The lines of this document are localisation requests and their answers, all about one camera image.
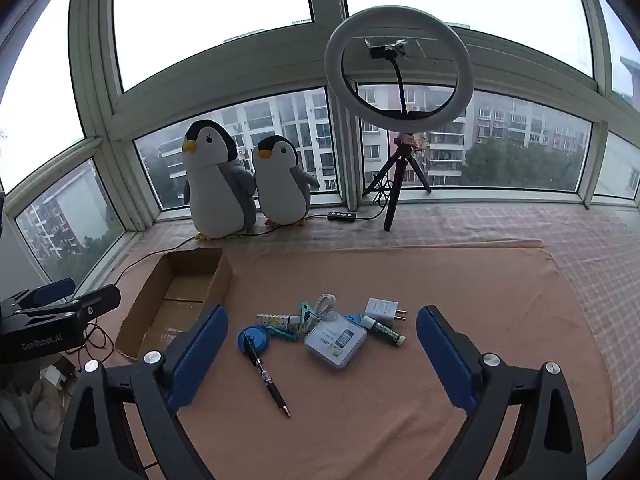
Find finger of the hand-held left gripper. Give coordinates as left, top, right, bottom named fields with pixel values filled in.
left=0, top=276, right=77, bottom=313
left=20, top=285, right=122, bottom=327

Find small penguin plush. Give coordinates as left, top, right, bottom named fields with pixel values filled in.
left=251, top=135, right=321, bottom=228

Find green lip balm stick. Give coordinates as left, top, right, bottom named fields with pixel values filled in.
left=361, top=315, right=406, bottom=348

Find pink blanket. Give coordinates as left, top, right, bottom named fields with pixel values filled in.
left=102, top=240, right=616, bottom=480

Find large penguin plush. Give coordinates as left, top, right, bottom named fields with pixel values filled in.
left=181, top=119, right=257, bottom=242

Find black tripod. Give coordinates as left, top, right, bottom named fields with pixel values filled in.
left=362, top=132, right=432, bottom=232

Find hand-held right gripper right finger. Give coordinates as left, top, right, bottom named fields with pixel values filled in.
left=416, top=305, right=588, bottom=480

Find clear plastic card box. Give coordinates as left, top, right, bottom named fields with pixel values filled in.
left=303, top=311, right=368, bottom=372

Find white charger adapter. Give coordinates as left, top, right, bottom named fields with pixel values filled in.
left=364, top=297, right=407, bottom=331

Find blue round tape measure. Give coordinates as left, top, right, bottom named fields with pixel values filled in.
left=236, top=324, right=271, bottom=353

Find white ring light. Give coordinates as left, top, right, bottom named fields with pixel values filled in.
left=324, top=5, right=475, bottom=135

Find black gooseneck phone holder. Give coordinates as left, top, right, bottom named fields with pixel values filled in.
left=364, top=37, right=426, bottom=118

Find cardboard box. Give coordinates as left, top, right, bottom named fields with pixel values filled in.
left=116, top=247, right=234, bottom=361

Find black gel pen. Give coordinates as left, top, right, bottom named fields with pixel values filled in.
left=243, top=337, right=292, bottom=418

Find white window frame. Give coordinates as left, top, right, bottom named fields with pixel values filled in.
left=0, top=0, right=640, bottom=281

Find patterned white pen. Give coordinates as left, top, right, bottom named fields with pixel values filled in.
left=256, top=312, right=302, bottom=333

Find white usb cable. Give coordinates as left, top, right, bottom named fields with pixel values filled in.
left=306, top=293, right=337, bottom=333

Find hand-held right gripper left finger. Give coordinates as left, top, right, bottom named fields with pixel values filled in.
left=55, top=304, right=229, bottom=480

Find checked cloth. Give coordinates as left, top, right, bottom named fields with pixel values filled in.
left=125, top=202, right=640, bottom=461

